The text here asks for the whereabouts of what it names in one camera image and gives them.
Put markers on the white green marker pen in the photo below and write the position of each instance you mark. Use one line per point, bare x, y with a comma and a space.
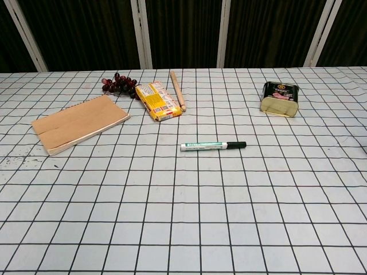
200, 146

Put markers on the black marker cap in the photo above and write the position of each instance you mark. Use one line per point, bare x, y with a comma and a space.
236, 144

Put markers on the yellow snack packet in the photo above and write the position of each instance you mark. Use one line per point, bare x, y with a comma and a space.
157, 100

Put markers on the wooden rolling pin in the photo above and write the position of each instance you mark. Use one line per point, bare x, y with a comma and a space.
177, 90

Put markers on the white black checked tablecloth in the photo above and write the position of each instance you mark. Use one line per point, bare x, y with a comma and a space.
183, 206

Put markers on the dark red grape bunch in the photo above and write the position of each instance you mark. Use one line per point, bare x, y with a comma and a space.
119, 84

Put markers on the black gold luncheon meat can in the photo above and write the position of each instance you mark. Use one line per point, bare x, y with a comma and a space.
279, 98

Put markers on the brown kraft spiral notebook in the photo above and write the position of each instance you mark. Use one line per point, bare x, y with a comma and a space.
80, 123

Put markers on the white metal frame post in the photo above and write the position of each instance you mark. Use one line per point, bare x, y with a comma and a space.
322, 34
223, 34
25, 34
142, 34

